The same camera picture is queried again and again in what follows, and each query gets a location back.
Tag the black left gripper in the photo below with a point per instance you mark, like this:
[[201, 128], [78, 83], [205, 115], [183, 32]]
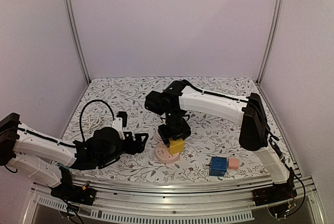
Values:
[[139, 148]]

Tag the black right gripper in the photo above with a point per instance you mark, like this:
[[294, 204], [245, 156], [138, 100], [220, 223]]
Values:
[[175, 133]]

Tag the pink round power strip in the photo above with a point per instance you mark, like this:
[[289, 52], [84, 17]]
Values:
[[163, 155]]

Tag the yellow cube socket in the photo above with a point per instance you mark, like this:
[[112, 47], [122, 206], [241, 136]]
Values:
[[176, 146]]

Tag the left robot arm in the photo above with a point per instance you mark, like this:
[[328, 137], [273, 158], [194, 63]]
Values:
[[28, 150]]

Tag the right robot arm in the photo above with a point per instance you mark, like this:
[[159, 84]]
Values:
[[245, 111]]

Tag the floral patterned table mat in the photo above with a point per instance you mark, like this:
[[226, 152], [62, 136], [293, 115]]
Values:
[[195, 133]]

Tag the pink cube socket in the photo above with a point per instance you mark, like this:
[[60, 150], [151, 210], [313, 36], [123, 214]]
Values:
[[233, 163]]

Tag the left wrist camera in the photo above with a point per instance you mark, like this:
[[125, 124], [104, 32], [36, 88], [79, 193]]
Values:
[[119, 123]]

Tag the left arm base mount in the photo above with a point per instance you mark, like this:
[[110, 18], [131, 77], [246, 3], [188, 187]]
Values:
[[69, 192]]

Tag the aluminium front rail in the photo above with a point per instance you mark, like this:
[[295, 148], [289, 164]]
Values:
[[228, 201]]

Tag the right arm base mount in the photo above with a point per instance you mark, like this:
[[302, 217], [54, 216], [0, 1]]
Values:
[[274, 193]]

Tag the left aluminium corner post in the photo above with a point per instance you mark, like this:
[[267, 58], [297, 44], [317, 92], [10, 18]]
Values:
[[76, 40]]

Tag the aluminium corner post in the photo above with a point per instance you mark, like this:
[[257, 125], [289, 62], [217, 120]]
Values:
[[76, 40], [270, 41]]

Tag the right aluminium corner post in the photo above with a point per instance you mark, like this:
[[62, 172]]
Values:
[[270, 41]]

